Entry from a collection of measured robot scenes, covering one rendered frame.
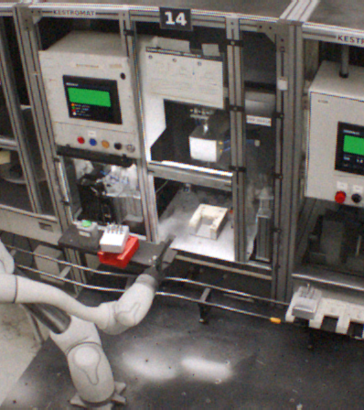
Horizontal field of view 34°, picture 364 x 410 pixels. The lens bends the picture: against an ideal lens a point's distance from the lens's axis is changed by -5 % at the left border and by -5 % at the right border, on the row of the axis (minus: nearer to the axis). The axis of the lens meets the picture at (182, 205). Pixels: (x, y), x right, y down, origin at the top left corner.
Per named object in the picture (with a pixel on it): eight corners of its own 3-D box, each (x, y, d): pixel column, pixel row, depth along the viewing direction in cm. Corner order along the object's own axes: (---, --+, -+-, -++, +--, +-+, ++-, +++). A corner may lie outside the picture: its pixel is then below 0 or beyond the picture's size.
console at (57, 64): (52, 147, 267) (34, 54, 238) (84, 115, 287) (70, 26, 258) (137, 163, 252) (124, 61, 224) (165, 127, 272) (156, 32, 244)
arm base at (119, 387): (116, 421, 234) (114, 414, 230) (69, 404, 241) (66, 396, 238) (135, 388, 247) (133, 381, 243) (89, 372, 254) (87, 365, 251)
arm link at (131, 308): (137, 277, 225) (122, 291, 234) (118, 307, 214) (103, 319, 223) (160, 295, 226) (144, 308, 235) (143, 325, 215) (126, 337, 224)
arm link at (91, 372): (81, 407, 233) (70, 376, 220) (71, 374, 247) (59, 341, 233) (120, 396, 237) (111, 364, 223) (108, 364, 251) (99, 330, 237)
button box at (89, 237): (80, 246, 284) (76, 226, 277) (88, 235, 289) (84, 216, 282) (95, 250, 281) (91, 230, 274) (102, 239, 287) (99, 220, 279)
